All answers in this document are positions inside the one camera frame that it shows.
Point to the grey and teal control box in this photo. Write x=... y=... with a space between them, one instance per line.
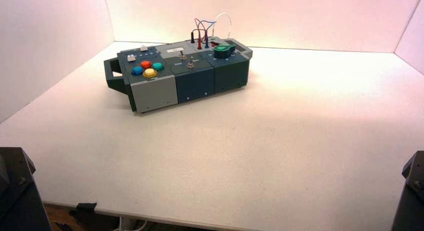
x=155 y=93

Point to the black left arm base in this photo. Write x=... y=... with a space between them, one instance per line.
x=16 y=196

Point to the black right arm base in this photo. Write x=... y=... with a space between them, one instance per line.
x=410 y=203

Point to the green rotary knob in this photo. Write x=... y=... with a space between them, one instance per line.
x=222 y=51

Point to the black and red probe plug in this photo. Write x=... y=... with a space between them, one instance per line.
x=215 y=43

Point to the teal round push button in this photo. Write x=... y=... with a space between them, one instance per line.
x=158 y=66

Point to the white label plate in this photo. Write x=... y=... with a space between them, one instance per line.
x=175 y=50

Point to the yellow round push button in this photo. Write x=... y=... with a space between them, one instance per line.
x=149 y=72

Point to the black banana plug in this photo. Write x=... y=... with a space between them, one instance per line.
x=192 y=38

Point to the red round push button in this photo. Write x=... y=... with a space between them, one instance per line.
x=145 y=64

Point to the blue round push button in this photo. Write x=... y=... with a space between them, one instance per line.
x=137 y=70

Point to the small white square key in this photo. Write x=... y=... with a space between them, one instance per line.
x=143 y=48

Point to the large white square key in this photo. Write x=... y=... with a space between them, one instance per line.
x=131 y=58

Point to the black table clamp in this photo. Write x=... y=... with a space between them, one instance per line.
x=86 y=207

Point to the tall metal toggle switch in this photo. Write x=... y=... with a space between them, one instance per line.
x=190 y=64

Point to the short metal toggle switch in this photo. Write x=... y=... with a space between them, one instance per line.
x=181 y=54

